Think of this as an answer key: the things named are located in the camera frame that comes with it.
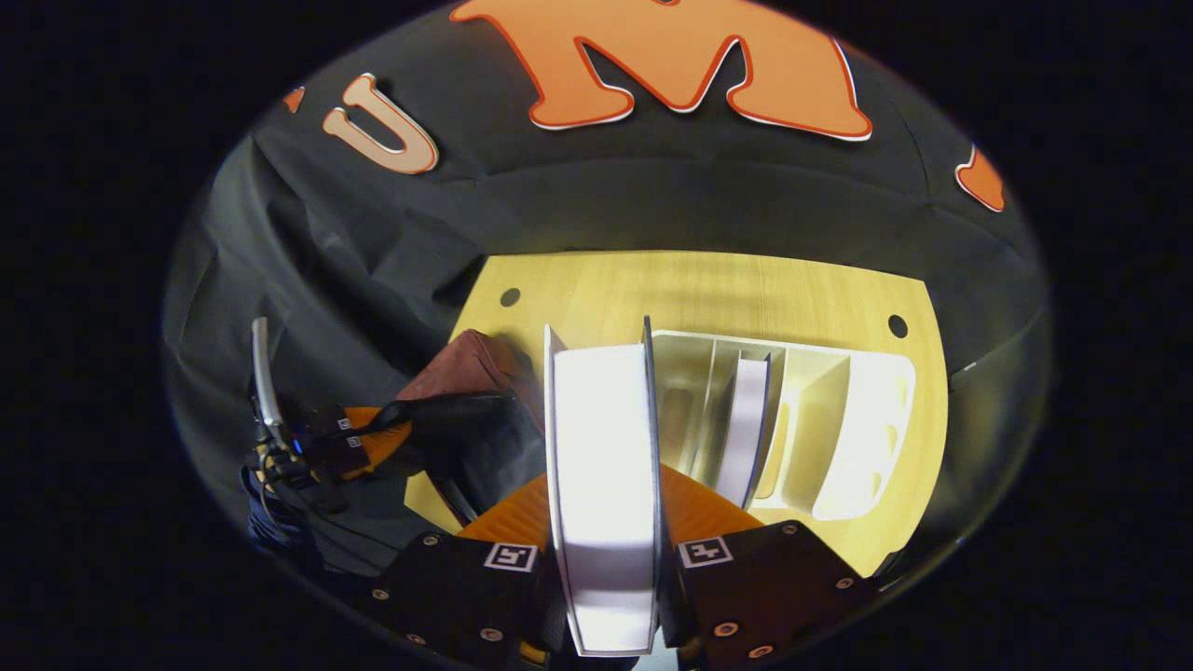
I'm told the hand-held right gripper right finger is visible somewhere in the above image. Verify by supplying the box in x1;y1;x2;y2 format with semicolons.
664;464;877;664

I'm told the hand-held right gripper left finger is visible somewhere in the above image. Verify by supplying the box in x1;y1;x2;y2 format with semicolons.
368;473;565;667

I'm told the maroon schoolbag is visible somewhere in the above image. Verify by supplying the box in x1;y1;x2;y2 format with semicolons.
396;328;553;527

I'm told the white portrait cover book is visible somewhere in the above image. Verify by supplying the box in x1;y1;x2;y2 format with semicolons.
542;315;665;658

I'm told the blue cover book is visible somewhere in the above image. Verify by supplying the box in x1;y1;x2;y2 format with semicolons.
713;349;775;512

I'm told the white bookshelf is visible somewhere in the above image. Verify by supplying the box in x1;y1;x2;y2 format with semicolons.
648;328;919;523

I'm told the black backdrop cloth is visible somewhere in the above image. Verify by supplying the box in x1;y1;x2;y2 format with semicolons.
163;0;1054;597

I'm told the dark blue cable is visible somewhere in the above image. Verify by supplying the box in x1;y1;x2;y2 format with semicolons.
244;466;322;555

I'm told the grey cable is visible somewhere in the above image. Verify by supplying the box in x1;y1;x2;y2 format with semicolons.
250;317;288;453

